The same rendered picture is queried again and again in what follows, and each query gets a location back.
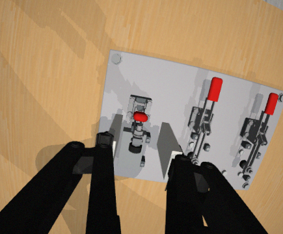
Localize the grey fixture plate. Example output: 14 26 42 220
98 49 283 190

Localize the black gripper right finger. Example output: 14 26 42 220
157 122 268 234

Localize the grey toggle clamp with red handle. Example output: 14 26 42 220
127 95 152 153

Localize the black toggle clamp with red handle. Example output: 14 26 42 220
239 93 278 175

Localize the grey rectangular plate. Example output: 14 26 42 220
117 127 147 170

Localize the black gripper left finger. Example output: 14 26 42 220
0 114 123 234

